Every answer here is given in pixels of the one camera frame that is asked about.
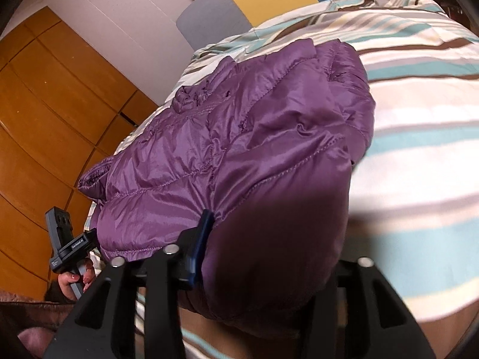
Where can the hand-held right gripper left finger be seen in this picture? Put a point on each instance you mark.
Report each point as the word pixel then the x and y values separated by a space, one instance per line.
pixel 204 232

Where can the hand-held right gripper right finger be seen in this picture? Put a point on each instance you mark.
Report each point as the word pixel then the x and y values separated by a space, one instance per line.
pixel 368 282

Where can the purple quilted down jacket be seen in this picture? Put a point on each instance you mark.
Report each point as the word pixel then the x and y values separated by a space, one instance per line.
pixel 262 138

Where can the person's left hand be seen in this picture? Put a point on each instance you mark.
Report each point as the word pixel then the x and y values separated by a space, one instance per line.
pixel 65 282

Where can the dark brown cloth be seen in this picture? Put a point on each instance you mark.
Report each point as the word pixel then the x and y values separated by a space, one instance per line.
pixel 30 310

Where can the wooden wardrobe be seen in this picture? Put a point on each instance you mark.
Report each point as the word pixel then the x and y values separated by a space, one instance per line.
pixel 45 119

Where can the striped bed sheet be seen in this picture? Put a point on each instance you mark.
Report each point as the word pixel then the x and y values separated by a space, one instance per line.
pixel 411 101

